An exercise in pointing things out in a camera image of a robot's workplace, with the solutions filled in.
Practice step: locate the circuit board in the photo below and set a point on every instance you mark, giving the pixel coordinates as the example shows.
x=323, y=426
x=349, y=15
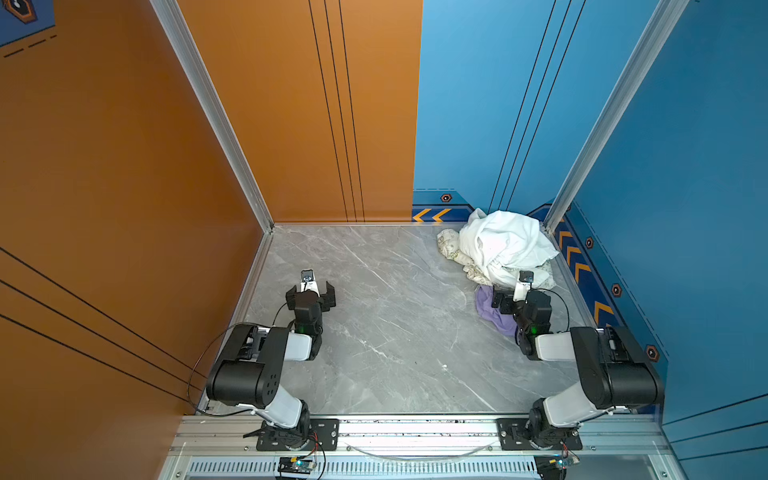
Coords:
x=295, y=467
x=555, y=467

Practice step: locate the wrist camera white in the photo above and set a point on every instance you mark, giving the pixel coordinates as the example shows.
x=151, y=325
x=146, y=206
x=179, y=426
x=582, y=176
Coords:
x=523, y=285
x=308, y=282

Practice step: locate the left circuit board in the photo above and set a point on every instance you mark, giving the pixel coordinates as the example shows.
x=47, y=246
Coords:
x=295, y=467

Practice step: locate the right circuit board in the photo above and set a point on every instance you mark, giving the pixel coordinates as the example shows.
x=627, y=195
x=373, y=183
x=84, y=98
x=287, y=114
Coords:
x=555, y=467

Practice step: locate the purple t-shirt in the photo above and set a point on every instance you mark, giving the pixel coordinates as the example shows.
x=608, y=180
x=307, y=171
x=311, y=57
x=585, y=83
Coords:
x=504, y=323

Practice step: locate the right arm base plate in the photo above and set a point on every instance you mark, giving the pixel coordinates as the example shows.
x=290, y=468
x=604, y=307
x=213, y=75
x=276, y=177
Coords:
x=519, y=434

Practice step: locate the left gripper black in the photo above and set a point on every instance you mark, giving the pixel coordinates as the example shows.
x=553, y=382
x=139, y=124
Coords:
x=327, y=297

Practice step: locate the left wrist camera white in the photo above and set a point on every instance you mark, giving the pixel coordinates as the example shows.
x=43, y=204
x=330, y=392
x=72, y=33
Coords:
x=308, y=282

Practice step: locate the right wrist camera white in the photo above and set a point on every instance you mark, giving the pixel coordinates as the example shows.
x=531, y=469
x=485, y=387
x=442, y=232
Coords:
x=523, y=285

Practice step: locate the aluminium corner post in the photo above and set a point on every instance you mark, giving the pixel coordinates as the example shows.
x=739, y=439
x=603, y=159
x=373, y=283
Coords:
x=659, y=27
x=175, y=27

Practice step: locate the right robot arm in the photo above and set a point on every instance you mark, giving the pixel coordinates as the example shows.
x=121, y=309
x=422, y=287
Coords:
x=614, y=373

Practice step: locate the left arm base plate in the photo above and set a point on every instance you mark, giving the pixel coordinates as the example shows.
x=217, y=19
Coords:
x=324, y=433

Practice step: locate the white cloth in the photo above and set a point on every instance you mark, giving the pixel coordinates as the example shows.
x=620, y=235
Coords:
x=503, y=244

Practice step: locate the left aluminium corner post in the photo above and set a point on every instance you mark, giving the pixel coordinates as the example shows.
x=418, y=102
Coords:
x=175, y=27

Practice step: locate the right aluminium corner post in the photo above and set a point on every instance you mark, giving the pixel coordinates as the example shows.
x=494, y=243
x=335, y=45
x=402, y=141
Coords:
x=659, y=27

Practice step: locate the cream green-patterned cloth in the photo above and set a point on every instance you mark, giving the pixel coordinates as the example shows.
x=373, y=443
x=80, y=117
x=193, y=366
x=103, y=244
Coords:
x=449, y=247

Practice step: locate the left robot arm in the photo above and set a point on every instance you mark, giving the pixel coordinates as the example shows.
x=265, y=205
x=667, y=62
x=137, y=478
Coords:
x=247, y=372

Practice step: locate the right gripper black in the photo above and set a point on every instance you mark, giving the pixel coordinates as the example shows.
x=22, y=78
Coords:
x=507, y=304

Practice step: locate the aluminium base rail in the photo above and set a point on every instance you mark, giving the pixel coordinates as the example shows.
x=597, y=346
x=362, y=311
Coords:
x=411, y=446

